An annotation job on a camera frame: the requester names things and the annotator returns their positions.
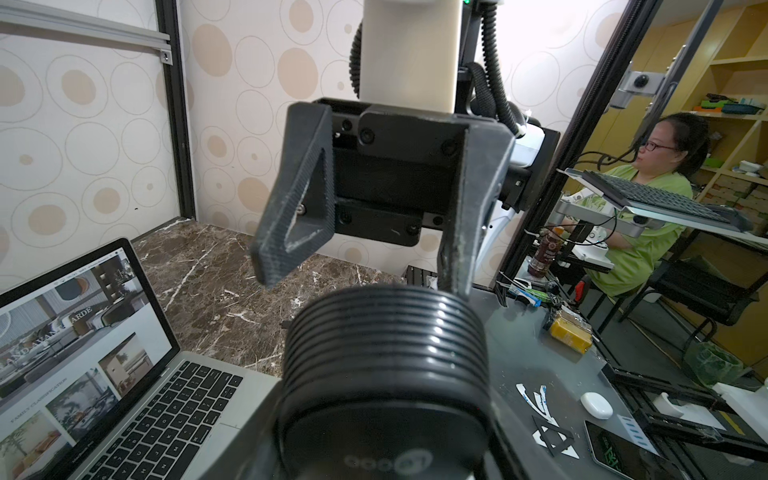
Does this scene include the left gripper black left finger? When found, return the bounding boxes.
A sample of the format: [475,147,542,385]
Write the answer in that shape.
[201,383,285,480]

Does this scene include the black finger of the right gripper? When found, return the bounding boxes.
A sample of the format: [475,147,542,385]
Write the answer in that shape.
[437,121,515,299]
[250,102,336,288]

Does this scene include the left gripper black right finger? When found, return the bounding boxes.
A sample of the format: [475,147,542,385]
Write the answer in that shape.
[482,337,568,479]

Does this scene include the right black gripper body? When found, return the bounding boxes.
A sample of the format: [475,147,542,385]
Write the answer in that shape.
[320,98,560,246]

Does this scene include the black wireless mouse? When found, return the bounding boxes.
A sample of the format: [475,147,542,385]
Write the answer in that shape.
[276,284,492,479]

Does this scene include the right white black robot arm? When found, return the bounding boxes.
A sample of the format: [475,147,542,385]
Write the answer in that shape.
[251,1,558,297]

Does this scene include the silver open laptop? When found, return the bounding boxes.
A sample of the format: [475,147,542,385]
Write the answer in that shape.
[1,238,277,479]

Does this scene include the white earbuds case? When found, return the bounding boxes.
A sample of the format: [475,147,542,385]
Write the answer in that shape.
[580,392,614,420]

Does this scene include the black smartphone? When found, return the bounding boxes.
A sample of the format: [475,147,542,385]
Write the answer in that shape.
[585,421,686,480]

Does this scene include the brown drink bottle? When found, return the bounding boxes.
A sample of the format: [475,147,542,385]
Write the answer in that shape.
[528,226,565,278]

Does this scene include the yellow small box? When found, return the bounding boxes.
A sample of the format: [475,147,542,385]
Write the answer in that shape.
[548,312,593,354]

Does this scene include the black keyboard on stand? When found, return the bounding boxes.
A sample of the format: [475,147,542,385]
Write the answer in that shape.
[572,171,753,235]

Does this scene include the seated person green shirt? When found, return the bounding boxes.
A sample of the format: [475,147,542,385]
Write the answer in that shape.
[585,112,710,298]

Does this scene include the black office chair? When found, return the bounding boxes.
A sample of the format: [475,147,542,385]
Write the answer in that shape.
[618,230,767,351]

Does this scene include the wooden shelving unit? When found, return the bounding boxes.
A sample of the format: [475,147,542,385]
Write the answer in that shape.
[670,2,767,237]

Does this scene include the horizontal silver aluminium bar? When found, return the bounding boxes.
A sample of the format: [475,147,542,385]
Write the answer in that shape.
[1,1,174,66]

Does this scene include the right black frame post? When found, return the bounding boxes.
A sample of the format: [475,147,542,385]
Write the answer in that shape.
[491,0,661,286]

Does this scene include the black frame post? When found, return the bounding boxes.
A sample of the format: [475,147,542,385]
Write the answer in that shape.
[155,0,197,220]
[491,0,661,286]

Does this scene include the left black frame post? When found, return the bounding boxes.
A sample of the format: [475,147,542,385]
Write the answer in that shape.
[155,0,197,220]

